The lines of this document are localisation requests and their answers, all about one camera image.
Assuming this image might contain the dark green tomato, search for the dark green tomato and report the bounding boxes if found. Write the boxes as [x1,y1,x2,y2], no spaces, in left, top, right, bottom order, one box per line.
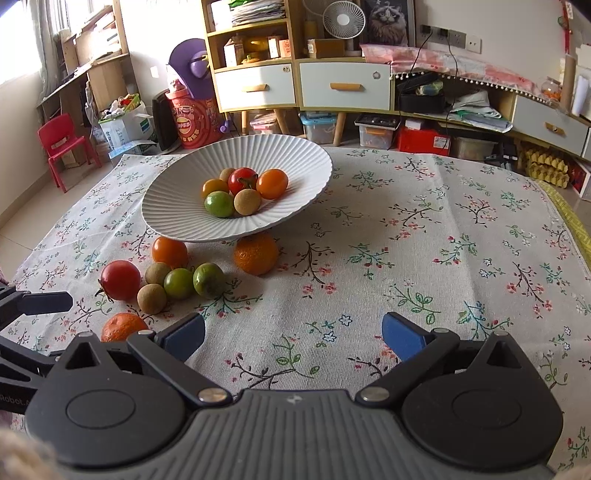
[192,262,225,299]

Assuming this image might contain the large orange front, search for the large orange front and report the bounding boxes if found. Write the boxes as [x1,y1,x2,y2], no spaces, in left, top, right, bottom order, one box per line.
[101,313,148,342]

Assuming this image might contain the small yellow tomato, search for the small yellow tomato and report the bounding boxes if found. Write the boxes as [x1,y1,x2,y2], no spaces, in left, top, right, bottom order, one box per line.
[201,178,229,199]

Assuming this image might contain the red plastic chair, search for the red plastic chair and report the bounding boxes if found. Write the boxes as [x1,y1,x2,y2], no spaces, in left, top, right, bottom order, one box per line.
[37,113,102,193]

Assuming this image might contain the purple toy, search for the purple toy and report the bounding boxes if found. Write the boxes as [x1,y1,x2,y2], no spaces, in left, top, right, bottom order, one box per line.
[168,38,214,100]

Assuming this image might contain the white ribbed plate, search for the white ribbed plate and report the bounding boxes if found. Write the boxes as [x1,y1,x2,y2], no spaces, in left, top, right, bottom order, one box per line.
[141,135,332,243]

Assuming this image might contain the red printed bucket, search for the red printed bucket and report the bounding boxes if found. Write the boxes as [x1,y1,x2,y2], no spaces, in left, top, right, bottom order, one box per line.
[165,79,222,149]

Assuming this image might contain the wooden desk left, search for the wooden desk left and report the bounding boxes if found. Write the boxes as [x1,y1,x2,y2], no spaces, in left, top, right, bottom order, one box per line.
[36,0,139,126]

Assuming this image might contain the red box under cabinet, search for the red box under cabinet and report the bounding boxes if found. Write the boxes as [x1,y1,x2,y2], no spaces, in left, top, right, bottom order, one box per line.
[397,127,451,156]

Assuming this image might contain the white storage box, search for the white storage box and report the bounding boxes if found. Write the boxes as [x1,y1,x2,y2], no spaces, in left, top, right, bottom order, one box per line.
[99,102,154,150]

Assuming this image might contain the red tomato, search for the red tomato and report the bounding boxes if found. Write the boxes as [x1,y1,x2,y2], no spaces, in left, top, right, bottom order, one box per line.
[98,260,141,301]
[228,167,259,196]

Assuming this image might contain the framed cat picture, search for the framed cat picture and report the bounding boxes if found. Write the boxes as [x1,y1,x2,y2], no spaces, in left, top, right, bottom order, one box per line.
[360,0,416,47]

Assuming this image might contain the light green tomato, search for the light green tomato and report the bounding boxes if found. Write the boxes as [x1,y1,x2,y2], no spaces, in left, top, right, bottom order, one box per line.
[163,268,194,300]

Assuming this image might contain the white wooden cabinet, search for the white wooden cabinet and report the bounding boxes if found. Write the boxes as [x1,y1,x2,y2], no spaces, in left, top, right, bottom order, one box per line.
[200,1,394,145]

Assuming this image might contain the brown longan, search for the brown longan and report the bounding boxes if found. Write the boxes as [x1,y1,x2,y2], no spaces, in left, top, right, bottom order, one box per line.
[233,189,263,216]
[136,284,167,315]
[219,168,235,182]
[144,262,171,286]

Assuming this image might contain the orange tomato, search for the orange tomato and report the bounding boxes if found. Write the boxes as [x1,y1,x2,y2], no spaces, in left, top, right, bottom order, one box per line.
[151,236,188,269]
[256,169,288,200]

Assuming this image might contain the low side cabinet right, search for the low side cabinet right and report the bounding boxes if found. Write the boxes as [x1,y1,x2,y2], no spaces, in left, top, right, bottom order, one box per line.
[392,68,591,160]

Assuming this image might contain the floral tablecloth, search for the floral tablecloth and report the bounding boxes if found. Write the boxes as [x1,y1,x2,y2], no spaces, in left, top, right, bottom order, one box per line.
[8,146,591,471]

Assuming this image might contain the white desk fan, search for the white desk fan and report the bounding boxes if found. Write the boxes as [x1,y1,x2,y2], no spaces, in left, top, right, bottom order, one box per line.
[322,1,367,57]

